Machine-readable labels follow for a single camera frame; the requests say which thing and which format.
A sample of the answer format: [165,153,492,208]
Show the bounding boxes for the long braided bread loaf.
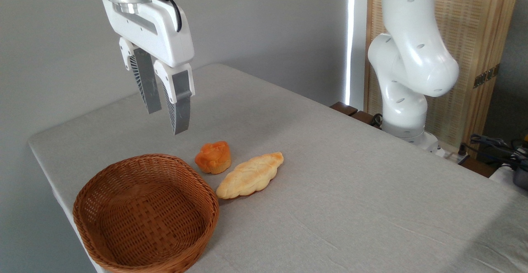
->
[216,152,284,200]

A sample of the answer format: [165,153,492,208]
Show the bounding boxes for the metal screen hinge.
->
[473,64,500,89]

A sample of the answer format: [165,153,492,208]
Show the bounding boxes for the brown wicker basket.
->
[73,153,220,273]

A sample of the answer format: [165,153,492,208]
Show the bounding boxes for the grey tablecloth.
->
[28,63,528,273]

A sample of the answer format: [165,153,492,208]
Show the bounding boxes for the wooden folding screen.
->
[364,0,522,150]

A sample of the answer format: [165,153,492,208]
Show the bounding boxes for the orange muffin bread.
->
[194,141,232,174]

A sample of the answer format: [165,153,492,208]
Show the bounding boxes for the black cable bundle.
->
[458,134,528,170]

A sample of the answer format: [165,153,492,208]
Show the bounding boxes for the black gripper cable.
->
[144,0,183,33]

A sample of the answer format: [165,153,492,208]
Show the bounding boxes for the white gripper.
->
[101,0,195,135]

